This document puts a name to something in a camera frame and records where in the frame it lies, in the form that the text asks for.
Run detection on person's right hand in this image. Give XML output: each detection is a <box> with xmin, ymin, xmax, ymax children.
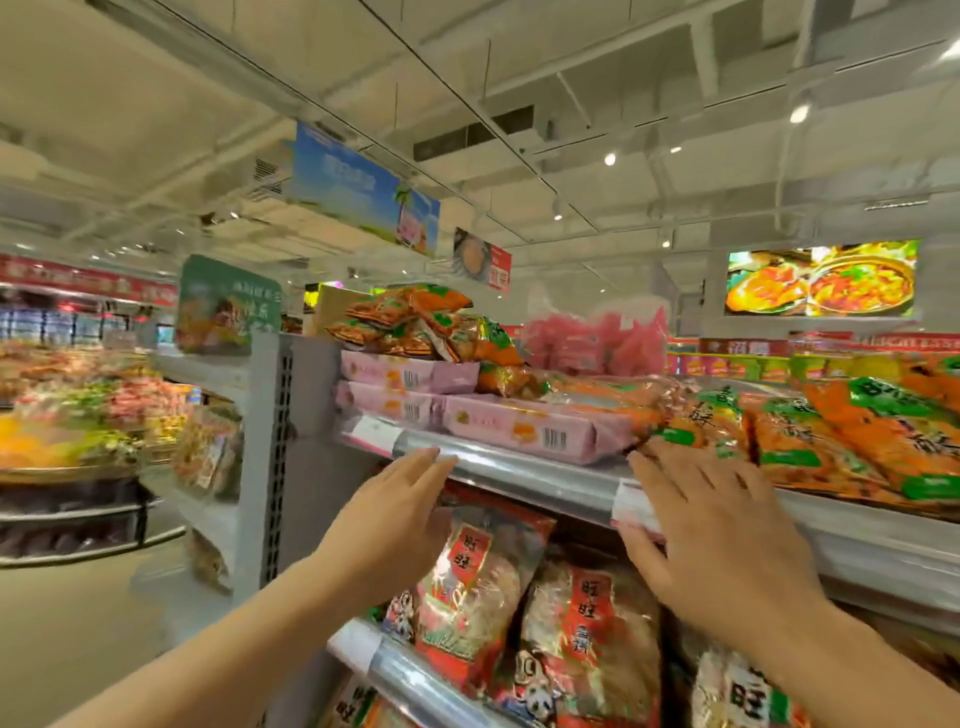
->
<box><xmin>613</xmin><ymin>437</ymin><xmax>828</xmax><ymax>648</ymax></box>

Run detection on person's left hand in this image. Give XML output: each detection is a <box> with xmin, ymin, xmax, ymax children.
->
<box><xmin>315</xmin><ymin>447</ymin><xmax>459</xmax><ymax>612</ymax></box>

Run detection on person's right forearm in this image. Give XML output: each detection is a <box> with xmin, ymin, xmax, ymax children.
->
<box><xmin>738</xmin><ymin>600</ymin><xmax>960</xmax><ymax>728</ymax></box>

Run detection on person's left forearm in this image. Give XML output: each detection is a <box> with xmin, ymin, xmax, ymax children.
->
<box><xmin>45</xmin><ymin>555</ymin><xmax>354</xmax><ymax>728</ymax></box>

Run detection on white shelf price label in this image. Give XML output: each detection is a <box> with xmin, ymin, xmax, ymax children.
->
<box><xmin>348</xmin><ymin>414</ymin><xmax>406</xmax><ymax>459</ymax></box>
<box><xmin>610</xmin><ymin>480</ymin><xmax>667</xmax><ymax>543</ymax></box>

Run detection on pink flat snack box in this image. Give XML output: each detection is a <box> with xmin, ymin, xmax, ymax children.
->
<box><xmin>441</xmin><ymin>394</ymin><xmax>640</xmax><ymax>466</ymax></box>
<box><xmin>334</xmin><ymin>381</ymin><xmax>446</xmax><ymax>432</ymax></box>
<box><xmin>339</xmin><ymin>349</ymin><xmax>481</xmax><ymax>396</ymax></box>

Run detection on red rice cracker bag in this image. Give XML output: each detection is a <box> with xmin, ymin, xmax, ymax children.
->
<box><xmin>382</xmin><ymin>483</ymin><xmax>558</xmax><ymax>695</ymax></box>
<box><xmin>495</xmin><ymin>558</ymin><xmax>665</xmax><ymax>728</ymax></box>

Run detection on grey metal shelf unit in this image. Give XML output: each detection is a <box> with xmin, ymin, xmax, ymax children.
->
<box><xmin>150</xmin><ymin>330</ymin><xmax>960</xmax><ymax>728</ymax></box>

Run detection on pile of orange snack packets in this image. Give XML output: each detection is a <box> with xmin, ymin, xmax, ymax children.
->
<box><xmin>325</xmin><ymin>283</ymin><xmax>526</xmax><ymax>370</ymax></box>

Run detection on brown cardboard box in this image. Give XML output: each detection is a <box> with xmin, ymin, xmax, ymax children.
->
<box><xmin>310</xmin><ymin>283</ymin><xmax>370</xmax><ymax>337</ymax></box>

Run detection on hanging clear snack bags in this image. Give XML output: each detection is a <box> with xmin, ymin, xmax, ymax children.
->
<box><xmin>172</xmin><ymin>405</ymin><xmax>244</xmax><ymax>502</ymax></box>

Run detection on pile of pink bags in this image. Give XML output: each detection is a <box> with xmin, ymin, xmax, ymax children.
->
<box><xmin>522</xmin><ymin>306</ymin><xmax>670</xmax><ymax>378</ymax></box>

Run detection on red hanging sign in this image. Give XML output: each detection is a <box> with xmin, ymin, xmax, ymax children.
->
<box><xmin>451</xmin><ymin>227</ymin><xmax>513</xmax><ymax>295</ymax></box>

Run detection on row of orange green packets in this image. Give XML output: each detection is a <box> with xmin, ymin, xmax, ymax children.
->
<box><xmin>480</xmin><ymin>358</ymin><xmax>960</xmax><ymax>515</ymax></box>

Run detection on row of yellow red boxes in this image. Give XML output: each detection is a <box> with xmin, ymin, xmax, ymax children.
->
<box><xmin>666</xmin><ymin>332</ymin><xmax>960</xmax><ymax>385</ymax></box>

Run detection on green shelf top sign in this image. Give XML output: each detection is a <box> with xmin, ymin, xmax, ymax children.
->
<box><xmin>175</xmin><ymin>254</ymin><xmax>283</xmax><ymax>355</ymax></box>

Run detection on blue hanging banner sign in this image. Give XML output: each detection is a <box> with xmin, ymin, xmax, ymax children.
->
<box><xmin>288</xmin><ymin>121</ymin><xmax>441</xmax><ymax>258</ymax></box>

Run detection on food picture display screen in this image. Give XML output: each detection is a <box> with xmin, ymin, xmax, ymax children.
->
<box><xmin>724</xmin><ymin>240</ymin><xmax>921</xmax><ymax>318</ymax></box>

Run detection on ceiling air vent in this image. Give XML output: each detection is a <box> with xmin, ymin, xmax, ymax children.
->
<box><xmin>411</xmin><ymin>104</ymin><xmax>537</xmax><ymax>164</ymax></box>

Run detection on round loose candy display stand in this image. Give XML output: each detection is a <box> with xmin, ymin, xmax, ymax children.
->
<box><xmin>0</xmin><ymin>341</ymin><xmax>192</xmax><ymax>570</ymax></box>

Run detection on red wall banner strip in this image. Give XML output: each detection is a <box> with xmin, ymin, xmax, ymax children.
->
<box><xmin>0</xmin><ymin>252</ymin><xmax>180</xmax><ymax>309</ymax></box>

